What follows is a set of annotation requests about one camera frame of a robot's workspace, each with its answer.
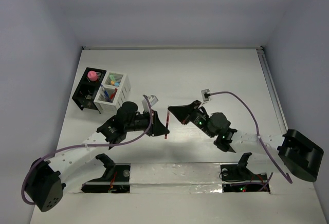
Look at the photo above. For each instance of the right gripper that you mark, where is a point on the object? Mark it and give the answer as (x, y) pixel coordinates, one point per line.
(182, 114)

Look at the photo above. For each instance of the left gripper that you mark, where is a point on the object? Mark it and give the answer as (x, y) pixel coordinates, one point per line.
(158, 126)

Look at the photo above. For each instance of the dark red ink pen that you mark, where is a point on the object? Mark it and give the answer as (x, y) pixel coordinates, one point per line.
(167, 125)

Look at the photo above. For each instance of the red gel pen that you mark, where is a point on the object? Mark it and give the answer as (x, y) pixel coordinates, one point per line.
(112, 96)

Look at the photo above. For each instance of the blue gel pen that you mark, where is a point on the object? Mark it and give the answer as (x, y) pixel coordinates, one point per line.
(104, 90)

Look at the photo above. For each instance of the green highlighter marker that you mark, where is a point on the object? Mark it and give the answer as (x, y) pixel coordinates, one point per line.
(112, 77)

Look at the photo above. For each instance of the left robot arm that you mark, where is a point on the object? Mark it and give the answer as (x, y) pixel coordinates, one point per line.
(51, 176)

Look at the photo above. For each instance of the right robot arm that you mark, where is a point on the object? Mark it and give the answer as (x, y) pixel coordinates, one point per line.
(291, 153)

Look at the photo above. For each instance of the white slatted organizer container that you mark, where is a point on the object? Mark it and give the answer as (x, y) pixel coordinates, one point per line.
(120, 97)

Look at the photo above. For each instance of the black organizer container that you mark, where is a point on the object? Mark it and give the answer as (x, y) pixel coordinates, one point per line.
(87, 89)

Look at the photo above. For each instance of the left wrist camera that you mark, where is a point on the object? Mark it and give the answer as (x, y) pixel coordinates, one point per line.
(149, 101)

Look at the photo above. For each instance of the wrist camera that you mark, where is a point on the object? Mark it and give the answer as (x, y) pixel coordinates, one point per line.
(206, 94)
(149, 101)

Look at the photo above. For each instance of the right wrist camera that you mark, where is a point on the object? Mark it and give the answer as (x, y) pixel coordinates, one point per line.
(206, 94)

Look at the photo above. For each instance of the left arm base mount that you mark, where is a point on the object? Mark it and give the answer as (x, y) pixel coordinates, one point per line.
(115, 179)

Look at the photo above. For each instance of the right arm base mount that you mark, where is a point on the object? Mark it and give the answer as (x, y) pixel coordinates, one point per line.
(237, 178)

